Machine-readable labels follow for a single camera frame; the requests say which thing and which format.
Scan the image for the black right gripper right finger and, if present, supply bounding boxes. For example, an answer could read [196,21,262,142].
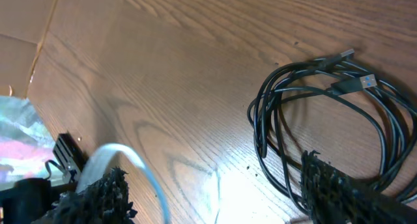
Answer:
[301,151,416,224]

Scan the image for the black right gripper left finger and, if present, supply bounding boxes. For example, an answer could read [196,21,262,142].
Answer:
[34,167,137,224]

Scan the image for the white USB cable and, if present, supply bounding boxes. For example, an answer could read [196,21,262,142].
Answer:
[75,143,172,224]

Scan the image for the black USB cable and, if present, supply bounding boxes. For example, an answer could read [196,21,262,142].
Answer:
[246,48,417,215]

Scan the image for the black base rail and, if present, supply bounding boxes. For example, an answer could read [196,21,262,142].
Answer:
[0,132,87,224]

